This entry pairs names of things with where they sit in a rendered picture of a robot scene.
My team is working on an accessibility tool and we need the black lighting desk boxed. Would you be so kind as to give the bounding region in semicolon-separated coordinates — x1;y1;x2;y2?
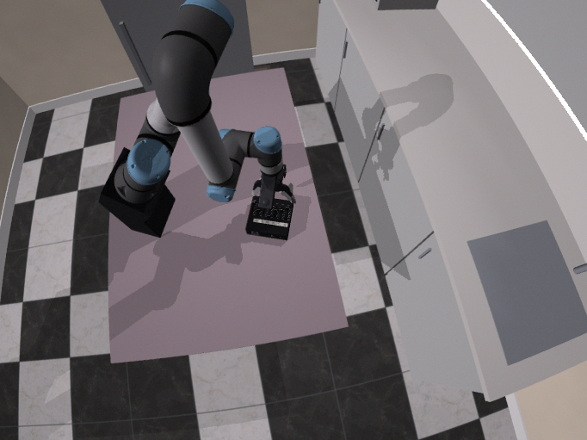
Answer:
245;195;294;240

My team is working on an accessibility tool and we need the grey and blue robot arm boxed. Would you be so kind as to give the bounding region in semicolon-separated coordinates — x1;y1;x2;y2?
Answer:
114;0;283;204

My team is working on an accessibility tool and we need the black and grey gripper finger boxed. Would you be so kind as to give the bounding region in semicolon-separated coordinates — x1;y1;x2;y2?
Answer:
281;183;296;203
252;178;262;196

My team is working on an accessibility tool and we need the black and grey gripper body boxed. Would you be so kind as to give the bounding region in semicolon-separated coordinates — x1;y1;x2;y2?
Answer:
261;164;287;192

